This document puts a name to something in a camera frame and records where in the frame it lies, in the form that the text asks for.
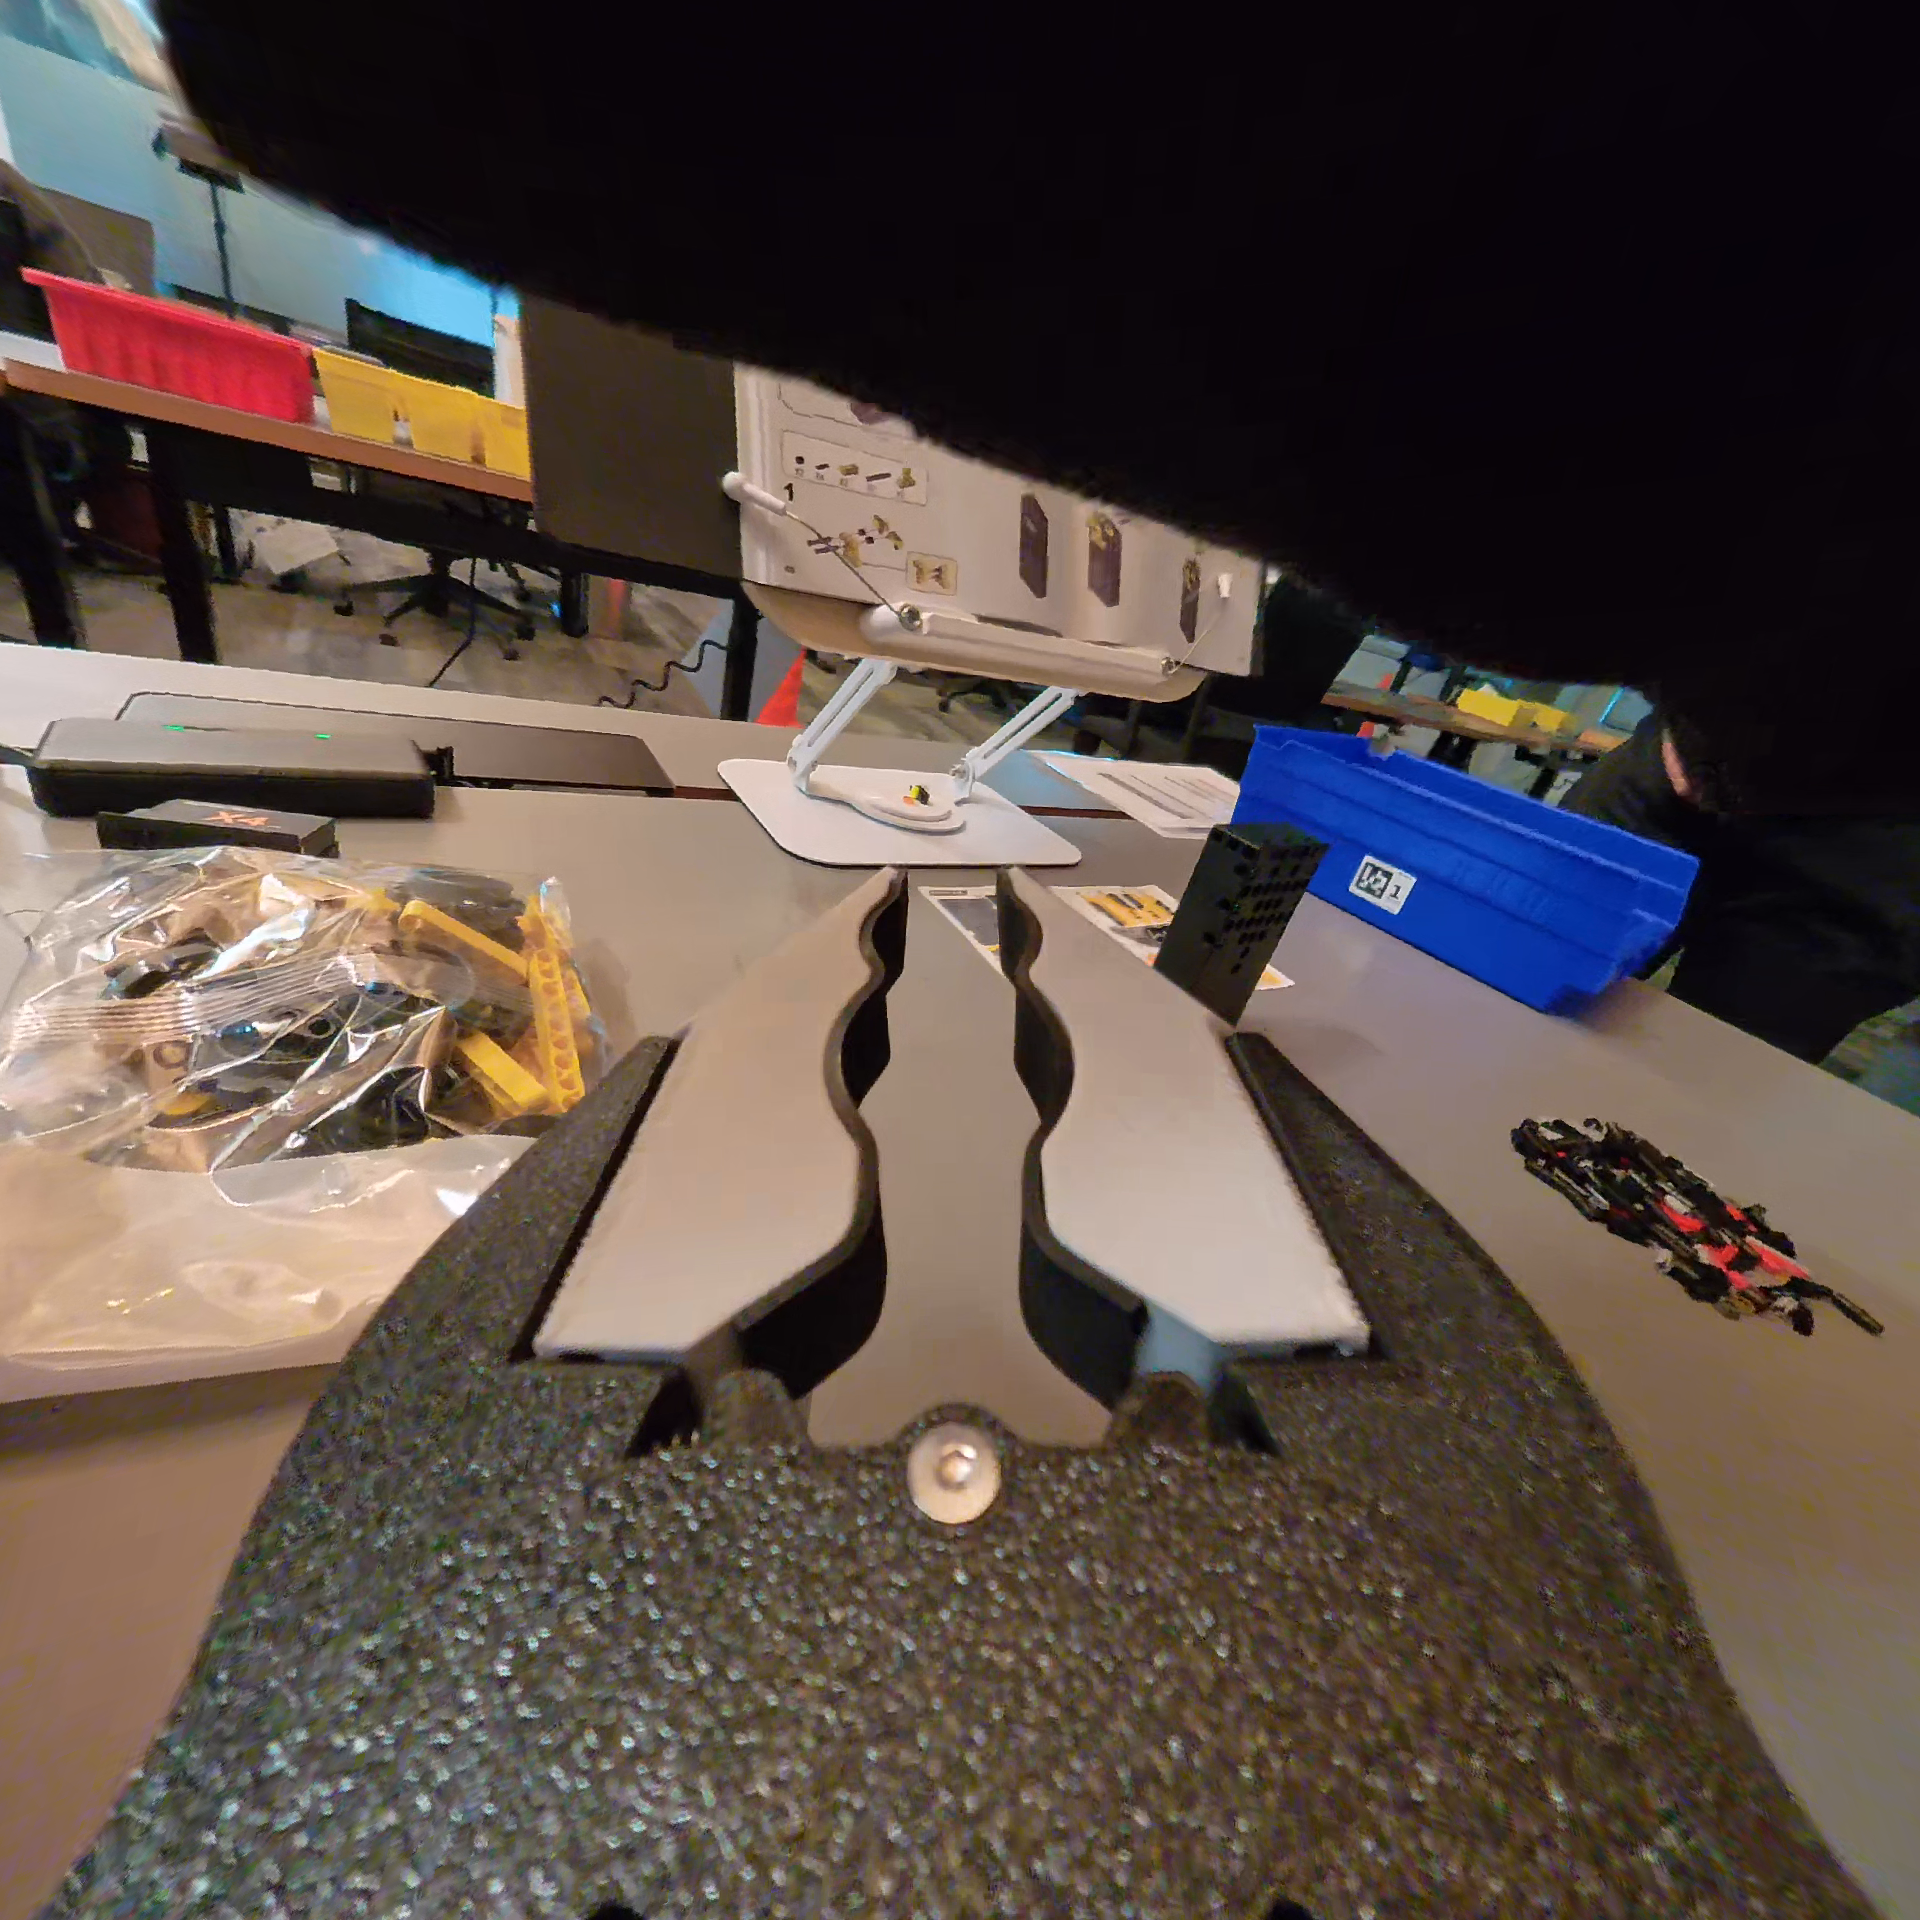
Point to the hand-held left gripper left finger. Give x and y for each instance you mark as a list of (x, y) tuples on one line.
[(703, 1157)]

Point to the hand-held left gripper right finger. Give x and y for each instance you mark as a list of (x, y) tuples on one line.
[(1184, 1171)]

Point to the blue plastic bin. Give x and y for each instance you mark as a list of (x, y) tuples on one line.
[(1471, 887)]

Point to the black toy block assembly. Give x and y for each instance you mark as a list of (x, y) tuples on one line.
[(1237, 915)]

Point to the leaflet with yellow picture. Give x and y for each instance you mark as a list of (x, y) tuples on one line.
[(1109, 908)]

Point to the white paper sheet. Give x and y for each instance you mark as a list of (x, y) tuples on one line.
[(1156, 788)]

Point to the clear bag of yellow beams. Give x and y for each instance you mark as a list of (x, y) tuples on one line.
[(300, 1005)]

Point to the orange cone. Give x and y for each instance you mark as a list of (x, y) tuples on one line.
[(785, 694)]

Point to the white book stand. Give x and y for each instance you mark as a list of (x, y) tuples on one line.
[(929, 720)]

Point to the pile of black red parts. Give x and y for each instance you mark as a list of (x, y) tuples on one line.
[(1680, 1216)]

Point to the empty clear plastic bag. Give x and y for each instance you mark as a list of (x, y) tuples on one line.
[(179, 1277)]

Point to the yellow plastic bin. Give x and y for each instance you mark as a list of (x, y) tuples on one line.
[(507, 440), (439, 417), (1508, 712), (357, 394)]

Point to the small black box orange mark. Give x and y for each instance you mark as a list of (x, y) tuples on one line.
[(217, 829)]

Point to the black box with green light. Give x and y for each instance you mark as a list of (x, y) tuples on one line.
[(224, 766)]

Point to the office chair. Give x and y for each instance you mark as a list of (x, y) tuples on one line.
[(443, 592)]

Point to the instruction booklet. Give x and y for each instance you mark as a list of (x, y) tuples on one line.
[(961, 541)]

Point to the black panel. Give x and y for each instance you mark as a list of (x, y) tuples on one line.
[(629, 435)]

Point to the wooden table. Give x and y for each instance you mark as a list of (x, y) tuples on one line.
[(224, 428)]

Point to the red plastic bin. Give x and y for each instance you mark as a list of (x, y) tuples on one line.
[(165, 344)]

